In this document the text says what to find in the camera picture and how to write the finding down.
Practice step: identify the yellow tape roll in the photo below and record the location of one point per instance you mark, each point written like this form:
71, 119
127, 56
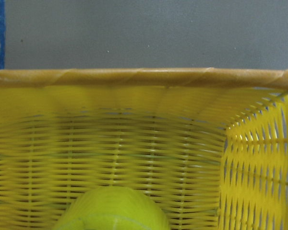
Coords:
113, 208

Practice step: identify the yellow plastic basket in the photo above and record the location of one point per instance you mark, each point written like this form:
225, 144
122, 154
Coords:
210, 146

